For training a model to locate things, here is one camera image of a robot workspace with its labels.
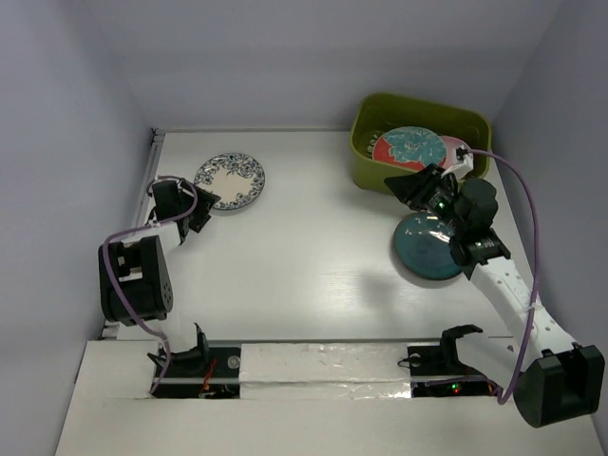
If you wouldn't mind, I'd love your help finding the dark teal plate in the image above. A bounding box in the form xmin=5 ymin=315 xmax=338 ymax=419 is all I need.
xmin=391 ymin=212 xmax=462 ymax=281

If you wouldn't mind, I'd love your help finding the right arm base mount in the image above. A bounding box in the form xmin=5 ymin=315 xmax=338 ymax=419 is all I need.
xmin=397 ymin=324 xmax=497 ymax=398

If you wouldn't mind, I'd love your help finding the red and teal plate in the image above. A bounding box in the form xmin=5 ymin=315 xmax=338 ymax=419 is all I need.
xmin=371 ymin=126 xmax=447 ymax=172

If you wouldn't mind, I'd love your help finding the green plastic bin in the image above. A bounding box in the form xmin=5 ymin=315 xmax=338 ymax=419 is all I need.
xmin=350 ymin=92 xmax=492 ymax=194

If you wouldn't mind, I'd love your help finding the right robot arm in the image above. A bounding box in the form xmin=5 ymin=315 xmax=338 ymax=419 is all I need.
xmin=385 ymin=164 xmax=605 ymax=428

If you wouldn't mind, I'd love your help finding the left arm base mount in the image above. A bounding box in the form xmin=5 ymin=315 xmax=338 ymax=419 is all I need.
xmin=147 ymin=324 xmax=241 ymax=400

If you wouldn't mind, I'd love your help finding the blue floral white plate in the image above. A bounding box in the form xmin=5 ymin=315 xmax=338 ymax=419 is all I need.
xmin=194 ymin=152 xmax=266 ymax=211

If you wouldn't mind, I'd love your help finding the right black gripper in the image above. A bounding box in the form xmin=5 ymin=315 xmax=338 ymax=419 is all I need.
xmin=383 ymin=162 xmax=466 ymax=235

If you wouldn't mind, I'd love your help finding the pink plate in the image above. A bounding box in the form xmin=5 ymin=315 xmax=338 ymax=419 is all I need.
xmin=440 ymin=135 xmax=474 ymax=171

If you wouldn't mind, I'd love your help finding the aluminium side rail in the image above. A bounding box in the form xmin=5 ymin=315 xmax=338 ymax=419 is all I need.
xmin=98 ymin=128 xmax=167 ymax=341

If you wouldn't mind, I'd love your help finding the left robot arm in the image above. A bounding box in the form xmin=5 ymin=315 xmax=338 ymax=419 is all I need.
xmin=98 ymin=177 xmax=220 ymax=368

